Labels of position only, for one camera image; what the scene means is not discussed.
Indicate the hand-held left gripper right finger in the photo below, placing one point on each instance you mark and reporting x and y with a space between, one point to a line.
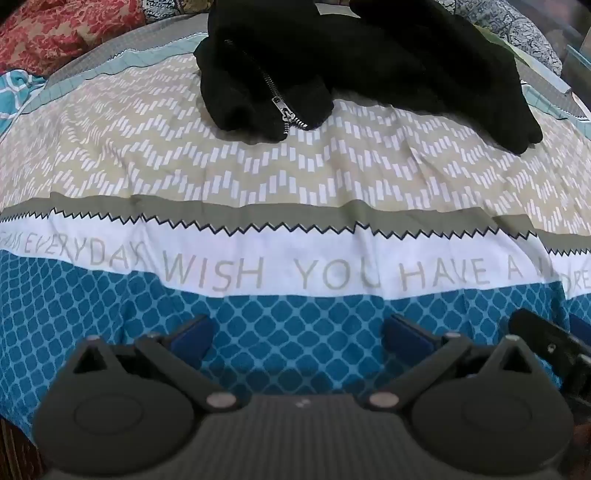
406 333

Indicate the red floral pillow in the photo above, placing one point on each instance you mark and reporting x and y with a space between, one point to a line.
60 32

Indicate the teal lattice cloth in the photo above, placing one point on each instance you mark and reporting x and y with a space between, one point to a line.
16 94

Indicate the printed patterned bedspread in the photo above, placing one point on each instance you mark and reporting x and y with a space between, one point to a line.
286 207

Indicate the blue patterned pillow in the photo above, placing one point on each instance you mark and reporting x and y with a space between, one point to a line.
173 7
517 32

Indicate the black pants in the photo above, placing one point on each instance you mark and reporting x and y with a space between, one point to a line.
369 60

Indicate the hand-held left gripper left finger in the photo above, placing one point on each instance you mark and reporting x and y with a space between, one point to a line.
196 333

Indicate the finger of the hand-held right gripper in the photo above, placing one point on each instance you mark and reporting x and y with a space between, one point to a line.
545 334

